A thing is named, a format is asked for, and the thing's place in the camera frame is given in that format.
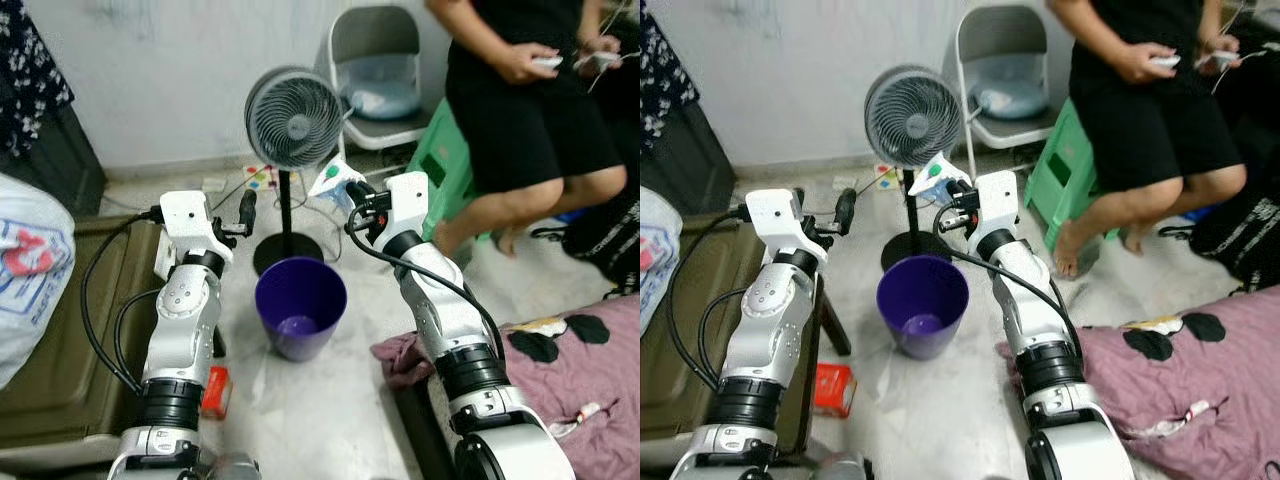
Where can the white wrapper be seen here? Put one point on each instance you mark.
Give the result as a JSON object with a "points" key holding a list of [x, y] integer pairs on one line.
{"points": [[330, 180], [930, 178]]}

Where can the white handheld controller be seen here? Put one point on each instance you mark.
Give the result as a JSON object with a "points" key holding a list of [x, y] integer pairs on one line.
{"points": [[552, 64], [1203, 63], [581, 63], [1174, 64]]}

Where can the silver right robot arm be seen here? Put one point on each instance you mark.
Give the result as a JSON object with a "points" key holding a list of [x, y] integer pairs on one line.
{"points": [[1030, 300], [440, 310]]}

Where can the person's right forearm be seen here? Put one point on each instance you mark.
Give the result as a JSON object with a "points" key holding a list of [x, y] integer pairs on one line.
{"points": [[465, 25], [1085, 25]]}

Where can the person's right hand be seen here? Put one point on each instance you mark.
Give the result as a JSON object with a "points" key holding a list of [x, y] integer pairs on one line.
{"points": [[1148, 63], [522, 63]]}

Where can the person's left hand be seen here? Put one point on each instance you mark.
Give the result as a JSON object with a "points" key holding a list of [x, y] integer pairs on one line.
{"points": [[1225, 50], [602, 50]]}

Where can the green plastic stool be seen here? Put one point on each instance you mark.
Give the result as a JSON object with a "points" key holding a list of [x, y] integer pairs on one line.
{"points": [[1055, 170], [440, 170]]}

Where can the purple plastic waste bin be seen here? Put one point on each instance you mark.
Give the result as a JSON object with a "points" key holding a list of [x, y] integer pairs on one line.
{"points": [[920, 290], [300, 290]]}

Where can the light blue cushion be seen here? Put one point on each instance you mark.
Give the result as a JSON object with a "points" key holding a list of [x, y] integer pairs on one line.
{"points": [[380, 95], [1010, 95]]}

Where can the black cabinet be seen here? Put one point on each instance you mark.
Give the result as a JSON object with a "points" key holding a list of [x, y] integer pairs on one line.
{"points": [[700, 170], [60, 170]]}

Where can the grey folding chair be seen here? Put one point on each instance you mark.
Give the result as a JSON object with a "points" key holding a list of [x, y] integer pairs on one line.
{"points": [[1000, 35], [375, 35]]}

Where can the red cardboard box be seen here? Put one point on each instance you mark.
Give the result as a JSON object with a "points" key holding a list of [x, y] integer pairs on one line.
{"points": [[835, 390], [215, 390]]}

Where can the white red print plastic bag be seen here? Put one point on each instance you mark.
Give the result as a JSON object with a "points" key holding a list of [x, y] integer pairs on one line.
{"points": [[657, 260], [30, 300]]}

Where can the person in black dress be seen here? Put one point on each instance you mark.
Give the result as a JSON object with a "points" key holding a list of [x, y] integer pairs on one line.
{"points": [[1150, 130], [530, 130]]}

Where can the brown low table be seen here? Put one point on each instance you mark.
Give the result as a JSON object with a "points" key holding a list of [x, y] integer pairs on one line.
{"points": [[690, 380], [60, 350]]}

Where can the dark floral cloth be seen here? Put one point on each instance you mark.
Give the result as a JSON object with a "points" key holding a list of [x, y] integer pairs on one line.
{"points": [[665, 70], [30, 70]]}

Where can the black printed bag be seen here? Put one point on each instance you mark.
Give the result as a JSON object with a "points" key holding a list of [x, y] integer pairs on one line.
{"points": [[1235, 235], [600, 240]]}

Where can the silver left robot leg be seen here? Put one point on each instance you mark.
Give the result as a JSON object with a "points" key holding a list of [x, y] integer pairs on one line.
{"points": [[848, 468], [238, 468]]}

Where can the mauve cartoon print blanket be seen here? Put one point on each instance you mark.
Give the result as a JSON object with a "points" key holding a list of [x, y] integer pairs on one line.
{"points": [[580, 380], [1180, 390]]}

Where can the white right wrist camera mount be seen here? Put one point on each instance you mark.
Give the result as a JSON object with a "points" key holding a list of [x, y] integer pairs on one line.
{"points": [[408, 200], [998, 200]]}

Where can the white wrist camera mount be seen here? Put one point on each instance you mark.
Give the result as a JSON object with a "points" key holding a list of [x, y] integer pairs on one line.
{"points": [[185, 215], [775, 215], [408, 200], [998, 200]]}

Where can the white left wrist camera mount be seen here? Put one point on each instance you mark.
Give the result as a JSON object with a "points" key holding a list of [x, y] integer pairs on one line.
{"points": [[775, 215], [185, 215]]}

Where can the white grey pedestal fan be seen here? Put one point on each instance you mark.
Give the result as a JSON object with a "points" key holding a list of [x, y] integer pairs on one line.
{"points": [[912, 115], [295, 120]]}

